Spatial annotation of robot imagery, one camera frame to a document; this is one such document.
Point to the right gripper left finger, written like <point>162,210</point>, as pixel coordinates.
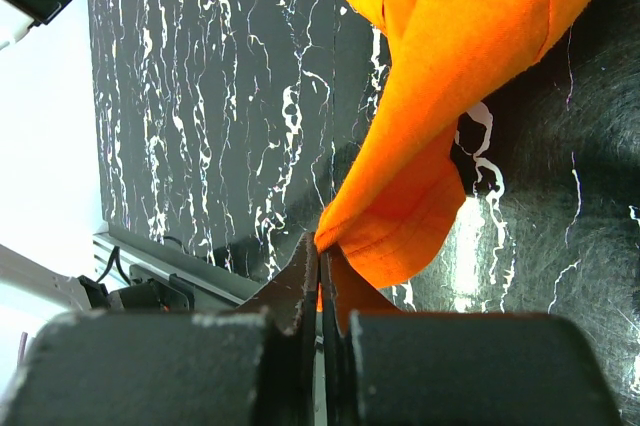
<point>253,365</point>

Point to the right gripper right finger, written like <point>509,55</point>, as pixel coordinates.
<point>385,366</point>

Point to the orange t shirt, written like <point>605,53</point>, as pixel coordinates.
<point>401,196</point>

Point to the black marble pattern mat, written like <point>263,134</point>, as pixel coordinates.
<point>225,126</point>

